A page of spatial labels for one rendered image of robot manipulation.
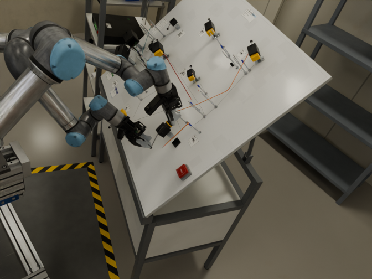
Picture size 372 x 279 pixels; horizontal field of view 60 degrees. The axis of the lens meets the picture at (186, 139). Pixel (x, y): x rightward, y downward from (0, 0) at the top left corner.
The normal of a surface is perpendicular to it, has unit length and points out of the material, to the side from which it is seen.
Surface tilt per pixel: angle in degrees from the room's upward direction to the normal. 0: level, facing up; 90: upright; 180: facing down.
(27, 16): 90
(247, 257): 0
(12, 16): 90
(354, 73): 90
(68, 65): 85
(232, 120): 50
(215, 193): 0
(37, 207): 0
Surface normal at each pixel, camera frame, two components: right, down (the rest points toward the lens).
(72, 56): 0.73, 0.52
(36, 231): 0.23, -0.72
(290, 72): -0.55, -0.40
